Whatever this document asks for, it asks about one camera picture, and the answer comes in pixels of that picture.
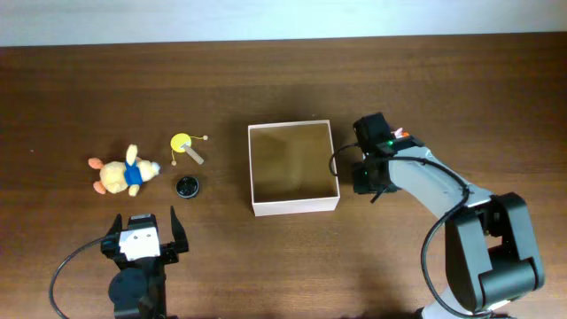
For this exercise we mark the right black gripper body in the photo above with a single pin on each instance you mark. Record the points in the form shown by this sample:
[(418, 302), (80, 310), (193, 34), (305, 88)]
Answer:
[(367, 182)]

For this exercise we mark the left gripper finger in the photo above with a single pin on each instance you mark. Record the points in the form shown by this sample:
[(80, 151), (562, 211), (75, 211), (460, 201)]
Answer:
[(181, 242), (116, 227)]

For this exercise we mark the pink duck toy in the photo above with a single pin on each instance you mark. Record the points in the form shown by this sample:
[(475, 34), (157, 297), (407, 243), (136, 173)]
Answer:
[(400, 133)]

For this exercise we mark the black round cap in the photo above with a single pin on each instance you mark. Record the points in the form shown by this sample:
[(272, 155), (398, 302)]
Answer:
[(187, 187)]

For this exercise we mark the white cardboard box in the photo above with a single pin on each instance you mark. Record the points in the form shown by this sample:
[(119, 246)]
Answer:
[(290, 165)]

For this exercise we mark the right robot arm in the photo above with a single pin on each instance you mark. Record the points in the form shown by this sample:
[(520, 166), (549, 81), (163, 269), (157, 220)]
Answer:
[(481, 253)]

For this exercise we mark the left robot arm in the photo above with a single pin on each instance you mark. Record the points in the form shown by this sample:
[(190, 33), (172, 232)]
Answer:
[(138, 291)]

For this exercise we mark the tan plush bunny blue scarf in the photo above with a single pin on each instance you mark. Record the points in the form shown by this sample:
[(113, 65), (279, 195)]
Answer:
[(129, 175)]

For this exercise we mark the yellow rattle drum toy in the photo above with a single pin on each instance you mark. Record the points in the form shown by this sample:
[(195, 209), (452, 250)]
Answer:
[(182, 143)]

